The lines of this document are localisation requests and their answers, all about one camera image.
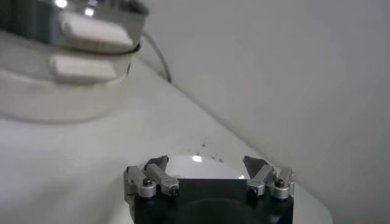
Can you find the white electric pot base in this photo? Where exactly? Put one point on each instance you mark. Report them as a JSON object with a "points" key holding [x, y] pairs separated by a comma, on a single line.
{"points": [[61, 97]]}

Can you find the white round plate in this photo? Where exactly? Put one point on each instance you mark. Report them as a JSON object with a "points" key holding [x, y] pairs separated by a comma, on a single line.
{"points": [[198, 169]]}

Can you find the steel perforated steamer basket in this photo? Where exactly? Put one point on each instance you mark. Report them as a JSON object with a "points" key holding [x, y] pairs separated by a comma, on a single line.
{"points": [[97, 30]]}

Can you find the white work table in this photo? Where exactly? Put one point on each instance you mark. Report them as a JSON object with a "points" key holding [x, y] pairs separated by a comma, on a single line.
{"points": [[76, 167]]}

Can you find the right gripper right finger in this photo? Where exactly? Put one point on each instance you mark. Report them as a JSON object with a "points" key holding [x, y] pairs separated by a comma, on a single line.
{"points": [[262, 176]]}

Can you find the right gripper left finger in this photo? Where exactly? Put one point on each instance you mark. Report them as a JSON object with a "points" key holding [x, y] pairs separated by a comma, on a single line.
{"points": [[158, 175]]}

